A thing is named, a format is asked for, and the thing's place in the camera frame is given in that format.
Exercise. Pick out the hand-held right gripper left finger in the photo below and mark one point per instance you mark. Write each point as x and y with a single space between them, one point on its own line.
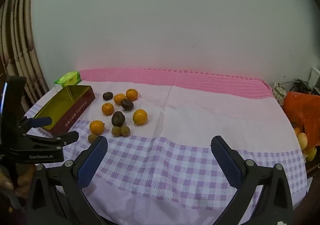
92 162

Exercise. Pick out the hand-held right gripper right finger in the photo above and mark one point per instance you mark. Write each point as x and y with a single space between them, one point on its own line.
226 162

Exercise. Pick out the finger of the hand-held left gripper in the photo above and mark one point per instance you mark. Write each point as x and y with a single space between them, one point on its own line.
67 137
42 122

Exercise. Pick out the brown longan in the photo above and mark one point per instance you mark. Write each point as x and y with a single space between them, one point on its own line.
92 137
116 131
125 130

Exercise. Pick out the red and gold tin box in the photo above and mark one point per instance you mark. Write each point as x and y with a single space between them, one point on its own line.
75 112

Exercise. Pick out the orange mandarin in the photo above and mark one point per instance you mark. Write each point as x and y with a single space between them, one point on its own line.
140 117
131 94
107 109
97 127
119 98

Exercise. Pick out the dark brown mangosteen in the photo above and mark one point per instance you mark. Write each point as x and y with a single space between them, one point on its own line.
118 118
127 104
107 96

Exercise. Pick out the person's left hand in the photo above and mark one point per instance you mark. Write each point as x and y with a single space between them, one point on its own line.
25 177

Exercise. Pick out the green tissue pack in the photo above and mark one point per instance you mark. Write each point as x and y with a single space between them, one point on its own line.
68 77

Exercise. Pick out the beige patterned curtain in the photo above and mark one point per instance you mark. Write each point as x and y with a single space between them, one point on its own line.
22 40

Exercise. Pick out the yellow fruit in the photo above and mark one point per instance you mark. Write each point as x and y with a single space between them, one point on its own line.
311 154
302 140

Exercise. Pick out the floral patterned pouch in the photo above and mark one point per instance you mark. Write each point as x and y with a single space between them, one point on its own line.
279 92

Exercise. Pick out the orange plastic bag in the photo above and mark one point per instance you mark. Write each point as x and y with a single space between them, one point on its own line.
305 112

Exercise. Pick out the white box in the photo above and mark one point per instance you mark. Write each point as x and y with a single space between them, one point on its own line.
315 77

